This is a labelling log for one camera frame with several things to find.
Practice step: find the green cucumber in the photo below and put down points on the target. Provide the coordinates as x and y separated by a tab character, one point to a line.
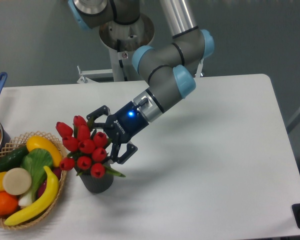
13	159

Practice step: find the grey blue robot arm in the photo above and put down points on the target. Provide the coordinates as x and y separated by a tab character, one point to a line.
169	72

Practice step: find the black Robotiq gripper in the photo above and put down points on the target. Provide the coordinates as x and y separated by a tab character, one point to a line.
120	127

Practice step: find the orange fruit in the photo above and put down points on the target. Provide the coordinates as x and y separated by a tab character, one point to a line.
8	204

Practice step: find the dark red vegetable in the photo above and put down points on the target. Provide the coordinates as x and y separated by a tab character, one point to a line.
58	172

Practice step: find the red tulip bouquet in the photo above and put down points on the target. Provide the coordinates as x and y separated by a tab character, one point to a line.
87	149

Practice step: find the green bok choy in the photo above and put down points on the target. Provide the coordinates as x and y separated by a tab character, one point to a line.
34	163

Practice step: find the yellow banana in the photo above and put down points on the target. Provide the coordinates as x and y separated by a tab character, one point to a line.
41	204

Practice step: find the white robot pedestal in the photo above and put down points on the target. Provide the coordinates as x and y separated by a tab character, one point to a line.
121	41

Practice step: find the woven wicker basket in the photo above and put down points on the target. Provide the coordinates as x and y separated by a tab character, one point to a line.
18	142

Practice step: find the dark grey ribbed vase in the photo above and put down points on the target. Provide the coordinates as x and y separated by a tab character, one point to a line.
93	184

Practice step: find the beige round disc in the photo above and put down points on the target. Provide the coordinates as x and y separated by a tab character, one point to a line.
17	181

